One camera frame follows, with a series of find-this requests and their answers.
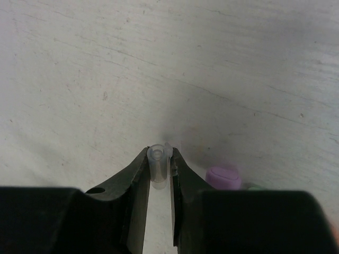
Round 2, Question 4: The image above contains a purple highlighter cap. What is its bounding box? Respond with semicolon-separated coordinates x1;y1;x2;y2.
205;166;242;191

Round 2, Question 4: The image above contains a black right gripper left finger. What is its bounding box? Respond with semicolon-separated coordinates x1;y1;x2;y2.
1;150;150;253

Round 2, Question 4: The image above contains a green highlighter cap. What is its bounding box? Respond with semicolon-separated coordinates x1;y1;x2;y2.
247;184;266;191

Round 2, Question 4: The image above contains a clear blue pen cap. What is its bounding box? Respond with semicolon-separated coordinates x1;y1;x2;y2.
147;142;173;190

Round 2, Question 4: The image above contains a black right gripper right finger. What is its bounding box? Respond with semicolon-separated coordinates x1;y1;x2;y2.
170;149;338;253

